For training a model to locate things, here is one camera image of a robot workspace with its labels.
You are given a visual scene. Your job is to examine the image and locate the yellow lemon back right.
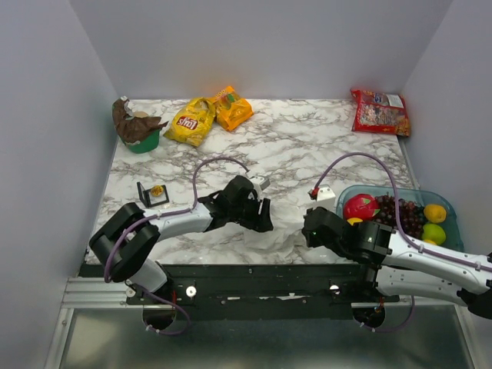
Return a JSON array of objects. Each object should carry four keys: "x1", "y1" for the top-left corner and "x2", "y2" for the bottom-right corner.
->
[{"x1": 424, "y1": 204, "x2": 447, "y2": 224}]

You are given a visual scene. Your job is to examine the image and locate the white cloth garment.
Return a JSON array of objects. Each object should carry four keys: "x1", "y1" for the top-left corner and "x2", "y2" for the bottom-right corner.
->
[{"x1": 244, "y1": 203, "x2": 307, "y2": 254}]

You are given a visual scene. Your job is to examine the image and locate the red snack bag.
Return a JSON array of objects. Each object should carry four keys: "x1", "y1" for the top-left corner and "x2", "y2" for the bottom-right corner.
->
[{"x1": 351, "y1": 88, "x2": 411, "y2": 138}]

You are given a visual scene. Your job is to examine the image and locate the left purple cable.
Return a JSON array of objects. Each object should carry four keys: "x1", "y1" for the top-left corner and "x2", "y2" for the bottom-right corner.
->
[{"x1": 103, "y1": 156, "x2": 251, "y2": 284}]

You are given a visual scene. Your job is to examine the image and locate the teal plastic fruit basket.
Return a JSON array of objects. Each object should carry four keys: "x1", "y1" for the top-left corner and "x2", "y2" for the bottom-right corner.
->
[{"x1": 335, "y1": 184, "x2": 465, "y2": 254}]

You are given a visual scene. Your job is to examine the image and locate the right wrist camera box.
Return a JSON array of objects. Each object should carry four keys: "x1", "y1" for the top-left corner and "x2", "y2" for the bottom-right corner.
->
[{"x1": 308, "y1": 186, "x2": 337, "y2": 211}]

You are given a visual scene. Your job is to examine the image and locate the dark purple grape bunch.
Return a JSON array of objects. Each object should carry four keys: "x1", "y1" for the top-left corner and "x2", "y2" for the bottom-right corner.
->
[{"x1": 374, "y1": 194, "x2": 427, "y2": 238}]

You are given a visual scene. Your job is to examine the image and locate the black brooch display box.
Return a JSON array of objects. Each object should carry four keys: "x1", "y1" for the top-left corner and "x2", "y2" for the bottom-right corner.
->
[{"x1": 137, "y1": 181, "x2": 170, "y2": 208}]

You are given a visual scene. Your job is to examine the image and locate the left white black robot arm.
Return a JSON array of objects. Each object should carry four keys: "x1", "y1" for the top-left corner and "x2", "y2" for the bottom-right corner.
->
[{"x1": 88, "y1": 175, "x2": 274, "y2": 304}]

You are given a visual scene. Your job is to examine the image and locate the yellow fruit front left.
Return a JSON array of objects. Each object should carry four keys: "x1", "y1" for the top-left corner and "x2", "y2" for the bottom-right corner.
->
[{"x1": 347, "y1": 218, "x2": 364, "y2": 225}]

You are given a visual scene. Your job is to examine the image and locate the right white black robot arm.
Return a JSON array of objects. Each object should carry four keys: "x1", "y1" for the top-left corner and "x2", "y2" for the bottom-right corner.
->
[{"x1": 301, "y1": 207, "x2": 491, "y2": 319}]

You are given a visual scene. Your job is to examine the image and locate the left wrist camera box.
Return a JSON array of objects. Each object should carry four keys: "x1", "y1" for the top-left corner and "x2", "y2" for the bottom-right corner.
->
[{"x1": 247, "y1": 174, "x2": 270, "y2": 200}]

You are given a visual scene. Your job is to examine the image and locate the aluminium frame profile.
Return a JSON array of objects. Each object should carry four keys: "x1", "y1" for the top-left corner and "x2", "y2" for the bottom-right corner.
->
[{"x1": 46, "y1": 278, "x2": 488, "y2": 368}]

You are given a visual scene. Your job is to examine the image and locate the green bowl with brown paper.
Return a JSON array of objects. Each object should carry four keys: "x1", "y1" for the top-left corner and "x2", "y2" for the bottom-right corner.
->
[{"x1": 111, "y1": 96, "x2": 169, "y2": 154}]

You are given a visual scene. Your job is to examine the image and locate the yellow chips bag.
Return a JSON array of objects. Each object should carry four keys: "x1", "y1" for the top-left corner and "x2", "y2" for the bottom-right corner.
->
[{"x1": 164, "y1": 98, "x2": 216, "y2": 147}]

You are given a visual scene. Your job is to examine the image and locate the orange snack bag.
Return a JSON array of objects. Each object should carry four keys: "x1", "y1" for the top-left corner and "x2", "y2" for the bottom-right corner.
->
[{"x1": 209, "y1": 86, "x2": 254, "y2": 132}]

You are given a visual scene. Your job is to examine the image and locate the green lime toy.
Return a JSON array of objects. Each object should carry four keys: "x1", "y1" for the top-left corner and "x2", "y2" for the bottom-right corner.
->
[{"x1": 422, "y1": 223, "x2": 447, "y2": 245}]

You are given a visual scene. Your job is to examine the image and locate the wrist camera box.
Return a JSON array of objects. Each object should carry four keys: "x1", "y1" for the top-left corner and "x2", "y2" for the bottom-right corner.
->
[
  {"x1": 247, "y1": 174, "x2": 270, "y2": 200},
  {"x1": 308, "y1": 186, "x2": 337, "y2": 211}
]

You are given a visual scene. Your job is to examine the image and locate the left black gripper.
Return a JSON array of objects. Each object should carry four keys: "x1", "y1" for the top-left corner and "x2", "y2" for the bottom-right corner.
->
[{"x1": 229, "y1": 194, "x2": 274, "y2": 234}]

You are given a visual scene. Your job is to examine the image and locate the red dragon fruit toy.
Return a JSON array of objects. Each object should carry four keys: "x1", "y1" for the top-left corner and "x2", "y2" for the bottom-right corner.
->
[{"x1": 343, "y1": 194, "x2": 381, "y2": 221}]

